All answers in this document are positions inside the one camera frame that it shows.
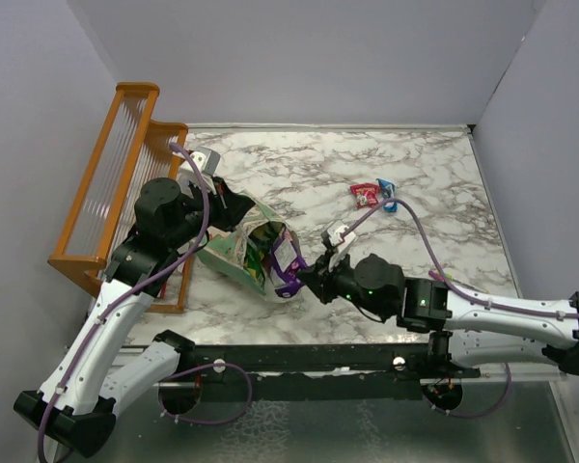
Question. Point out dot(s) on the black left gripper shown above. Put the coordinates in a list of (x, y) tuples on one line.
[(231, 206)]

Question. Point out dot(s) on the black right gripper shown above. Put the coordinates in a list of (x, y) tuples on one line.
[(319, 277)]

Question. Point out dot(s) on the purple snack packet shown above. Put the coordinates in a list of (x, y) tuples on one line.
[(283, 263)]

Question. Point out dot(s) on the green illustrated paper bag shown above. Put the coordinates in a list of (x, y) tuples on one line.
[(225, 252)]

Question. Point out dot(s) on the red snack packet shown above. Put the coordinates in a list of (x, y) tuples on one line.
[(365, 194)]

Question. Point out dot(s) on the blue snack packet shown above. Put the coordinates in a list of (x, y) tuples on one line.
[(388, 191)]

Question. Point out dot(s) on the green spring tea packet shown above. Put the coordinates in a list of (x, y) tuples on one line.
[(259, 243)]

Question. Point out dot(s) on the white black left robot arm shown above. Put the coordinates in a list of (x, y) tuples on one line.
[(79, 404)]

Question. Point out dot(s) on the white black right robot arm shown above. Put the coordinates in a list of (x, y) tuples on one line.
[(466, 328)]

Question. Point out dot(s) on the wooden acrylic display rack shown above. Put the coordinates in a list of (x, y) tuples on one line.
[(131, 149)]

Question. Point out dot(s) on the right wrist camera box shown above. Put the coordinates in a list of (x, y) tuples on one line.
[(337, 240)]

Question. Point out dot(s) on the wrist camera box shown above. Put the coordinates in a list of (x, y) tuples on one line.
[(337, 240), (205, 159)]

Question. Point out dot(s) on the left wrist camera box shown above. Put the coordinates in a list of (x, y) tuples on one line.
[(205, 159)]

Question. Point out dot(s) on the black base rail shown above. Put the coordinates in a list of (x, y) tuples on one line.
[(305, 372)]

